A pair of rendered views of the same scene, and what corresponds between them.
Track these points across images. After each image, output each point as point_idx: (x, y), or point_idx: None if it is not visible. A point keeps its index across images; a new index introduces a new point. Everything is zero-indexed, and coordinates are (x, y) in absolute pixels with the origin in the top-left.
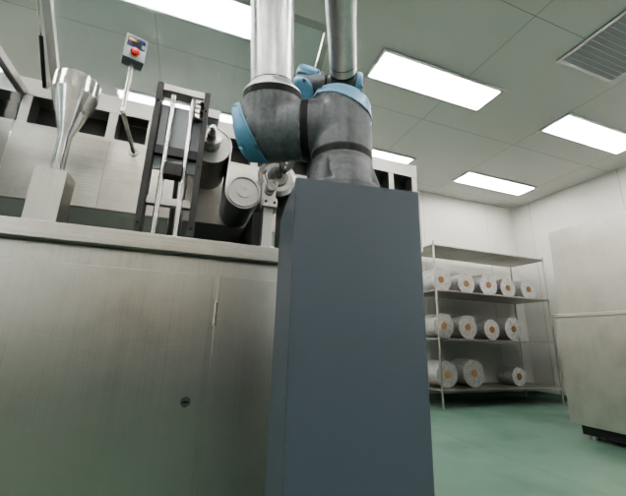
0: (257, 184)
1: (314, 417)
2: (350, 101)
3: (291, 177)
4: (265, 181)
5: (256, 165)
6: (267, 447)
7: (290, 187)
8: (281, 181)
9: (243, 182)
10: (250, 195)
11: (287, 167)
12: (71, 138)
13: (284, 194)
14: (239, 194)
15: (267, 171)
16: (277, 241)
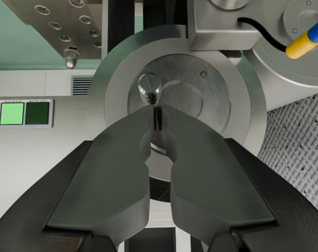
0: (262, 56)
1: None
2: None
3: (107, 117)
4: (234, 71)
5: (177, 228)
6: None
7: (110, 74)
8: (165, 71)
9: (315, 60)
10: (278, 13)
11: (144, 117)
12: None
13: (136, 37)
14: None
15: (231, 122)
16: (131, 29)
